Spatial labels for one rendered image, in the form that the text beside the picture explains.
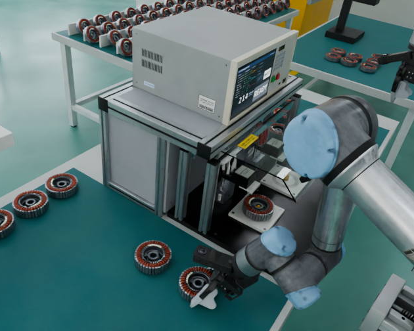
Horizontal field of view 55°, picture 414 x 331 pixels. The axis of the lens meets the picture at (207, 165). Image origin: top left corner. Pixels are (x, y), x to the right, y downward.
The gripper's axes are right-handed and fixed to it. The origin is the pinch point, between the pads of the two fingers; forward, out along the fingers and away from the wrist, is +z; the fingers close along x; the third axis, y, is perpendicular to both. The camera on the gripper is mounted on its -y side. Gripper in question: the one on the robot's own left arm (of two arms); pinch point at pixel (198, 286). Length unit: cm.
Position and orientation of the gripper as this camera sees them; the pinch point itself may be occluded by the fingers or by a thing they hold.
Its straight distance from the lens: 120.4
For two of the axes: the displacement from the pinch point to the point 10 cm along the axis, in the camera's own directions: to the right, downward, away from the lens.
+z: -5.5, 5.5, 6.2
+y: 7.5, 6.5, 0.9
